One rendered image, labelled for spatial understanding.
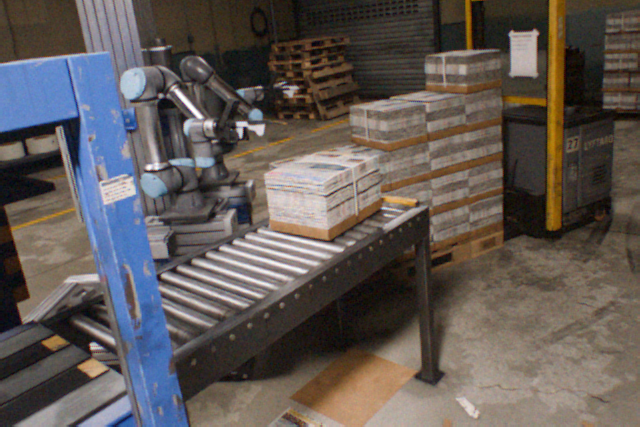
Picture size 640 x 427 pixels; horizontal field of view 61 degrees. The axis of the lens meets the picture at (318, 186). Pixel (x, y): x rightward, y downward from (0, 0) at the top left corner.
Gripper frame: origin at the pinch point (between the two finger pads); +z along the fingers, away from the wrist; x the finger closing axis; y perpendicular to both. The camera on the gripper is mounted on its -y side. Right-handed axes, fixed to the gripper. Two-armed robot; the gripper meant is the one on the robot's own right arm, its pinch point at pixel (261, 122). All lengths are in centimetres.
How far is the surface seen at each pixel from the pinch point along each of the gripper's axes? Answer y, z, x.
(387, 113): 3, 0, -118
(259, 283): 49, 17, 30
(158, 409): 50, 39, 94
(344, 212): 34.7, 25.7, -13.9
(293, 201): 29.7, 9.5, -4.4
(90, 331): 55, -13, 70
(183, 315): 52, 7, 54
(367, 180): 24.8, 28.5, -28.9
